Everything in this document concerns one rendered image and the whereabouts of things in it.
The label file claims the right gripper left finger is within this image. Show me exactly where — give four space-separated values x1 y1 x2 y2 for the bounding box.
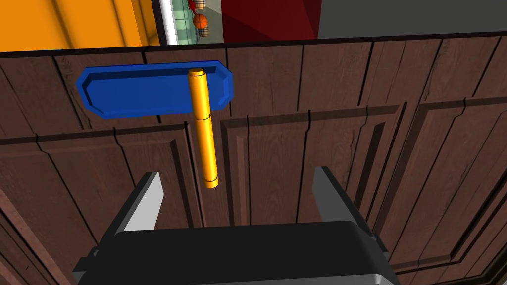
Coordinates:
103 171 165 239

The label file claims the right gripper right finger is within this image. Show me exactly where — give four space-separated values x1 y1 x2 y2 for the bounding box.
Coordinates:
312 166 380 240

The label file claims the blue handle plate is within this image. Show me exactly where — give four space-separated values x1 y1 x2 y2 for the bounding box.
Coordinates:
75 60 234 120

